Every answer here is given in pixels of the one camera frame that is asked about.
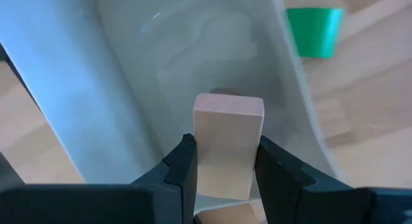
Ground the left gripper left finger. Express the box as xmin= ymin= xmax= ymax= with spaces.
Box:
xmin=0 ymin=133 xmax=198 ymax=224

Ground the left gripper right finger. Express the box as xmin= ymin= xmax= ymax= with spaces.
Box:
xmin=256 ymin=135 xmax=412 ymax=224

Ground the natural wood block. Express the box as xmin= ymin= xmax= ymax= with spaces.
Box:
xmin=192 ymin=93 xmax=265 ymax=201
xmin=196 ymin=201 xmax=259 ymax=224

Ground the white plastic bin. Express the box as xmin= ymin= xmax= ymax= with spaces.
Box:
xmin=0 ymin=0 xmax=348 ymax=215

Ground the green half-cylinder block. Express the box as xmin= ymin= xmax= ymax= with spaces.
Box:
xmin=285 ymin=7 xmax=346 ymax=59

